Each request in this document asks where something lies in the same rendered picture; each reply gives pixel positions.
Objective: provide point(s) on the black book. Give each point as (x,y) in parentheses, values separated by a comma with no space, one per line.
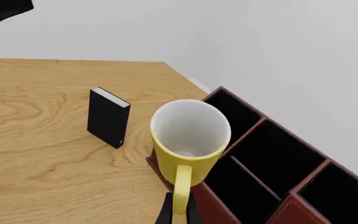
(107,119)

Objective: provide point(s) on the red-brown desk caddy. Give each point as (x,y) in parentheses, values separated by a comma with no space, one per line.
(269,172)

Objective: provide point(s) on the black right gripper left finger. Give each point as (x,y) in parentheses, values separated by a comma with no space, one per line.
(165,212)

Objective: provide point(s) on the yellow and white mug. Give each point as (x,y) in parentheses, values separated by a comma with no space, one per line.
(190,149)

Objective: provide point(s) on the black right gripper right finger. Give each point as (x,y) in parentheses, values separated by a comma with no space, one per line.
(193,213)

